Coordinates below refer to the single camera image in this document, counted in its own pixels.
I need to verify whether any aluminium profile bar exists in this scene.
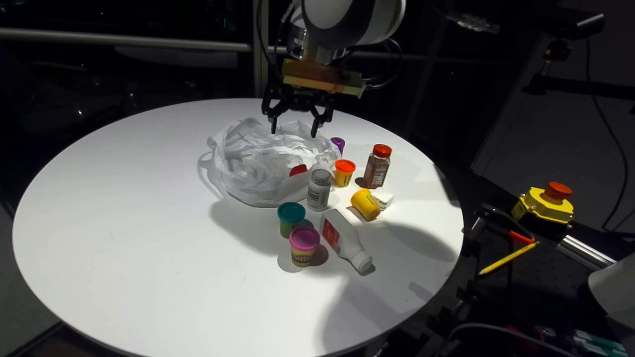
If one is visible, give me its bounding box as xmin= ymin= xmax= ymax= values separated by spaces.
xmin=557 ymin=233 xmax=618 ymax=267

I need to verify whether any yellow emergency stop button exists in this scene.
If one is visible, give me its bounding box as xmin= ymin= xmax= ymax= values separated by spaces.
xmin=511 ymin=180 xmax=577 ymax=227

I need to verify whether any yellow pencil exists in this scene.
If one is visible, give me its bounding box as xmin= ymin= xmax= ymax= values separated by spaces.
xmin=478 ymin=239 xmax=541 ymax=277

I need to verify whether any white rounded base cover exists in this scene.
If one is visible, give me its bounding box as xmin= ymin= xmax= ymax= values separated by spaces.
xmin=585 ymin=253 xmax=635 ymax=331

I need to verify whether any thin black hanging cable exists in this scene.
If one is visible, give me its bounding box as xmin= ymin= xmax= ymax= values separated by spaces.
xmin=583 ymin=37 xmax=630 ymax=231

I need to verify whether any orange lid yellow tub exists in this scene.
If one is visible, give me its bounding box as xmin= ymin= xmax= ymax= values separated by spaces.
xmin=331 ymin=156 xmax=358 ymax=190

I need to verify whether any red lid spice jar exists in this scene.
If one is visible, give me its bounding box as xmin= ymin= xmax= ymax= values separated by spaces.
xmin=360 ymin=142 xmax=394 ymax=190

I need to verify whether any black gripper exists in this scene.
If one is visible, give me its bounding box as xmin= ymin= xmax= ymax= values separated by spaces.
xmin=259 ymin=87 xmax=337 ymax=140

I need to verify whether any grey floor cable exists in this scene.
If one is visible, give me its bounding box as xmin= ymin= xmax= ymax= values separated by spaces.
xmin=448 ymin=321 xmax=579 ymax=357

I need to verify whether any white bottle red label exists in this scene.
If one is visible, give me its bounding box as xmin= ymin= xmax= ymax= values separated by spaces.
xmin=319 ymin=208 xmax=376 ymax=277

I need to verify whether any horizontal metal window rail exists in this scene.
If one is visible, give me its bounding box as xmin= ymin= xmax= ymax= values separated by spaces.
xmin=0 ymin=25 xmax=289 ymax=59

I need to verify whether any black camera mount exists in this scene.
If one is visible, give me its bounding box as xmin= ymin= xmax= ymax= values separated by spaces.
xmin=521 ymin=7 xmax=607 ymax=98

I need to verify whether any wrist-mounted camera bar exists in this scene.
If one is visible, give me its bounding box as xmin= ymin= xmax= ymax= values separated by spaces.
xmin=281 ymin=55 xmax=368 ymax=100

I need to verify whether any yellow dough tub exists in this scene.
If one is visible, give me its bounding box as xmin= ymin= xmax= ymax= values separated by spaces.
xmin=349 ymin=188 xmax=394 ymax=223

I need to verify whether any vertical metal window post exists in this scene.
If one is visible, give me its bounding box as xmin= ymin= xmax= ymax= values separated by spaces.
xmin=249 ymin=0 xmax=271 ymax=98

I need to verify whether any teal-handled tool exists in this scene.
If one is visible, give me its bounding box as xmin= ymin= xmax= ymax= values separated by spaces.
xmin=571 ymin=329 xmax=626 ymax=357

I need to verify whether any teal lid dough tub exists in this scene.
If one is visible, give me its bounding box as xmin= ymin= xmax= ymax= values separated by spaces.
xmin=275 ymin=200 xmax=309 ymax=239

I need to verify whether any white plastic bag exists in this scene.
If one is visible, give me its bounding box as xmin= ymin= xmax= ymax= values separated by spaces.
xmin=196 ymin=114 xmax=341 ymax=208

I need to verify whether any red-handled tool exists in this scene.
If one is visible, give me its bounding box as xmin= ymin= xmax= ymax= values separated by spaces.
xmin=503 ymin=225 xmax=537 ymax=247

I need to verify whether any magenta lid dough tub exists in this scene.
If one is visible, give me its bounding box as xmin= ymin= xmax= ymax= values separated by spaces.
xmin=287 ymin=223 xmax=329 ymax=269

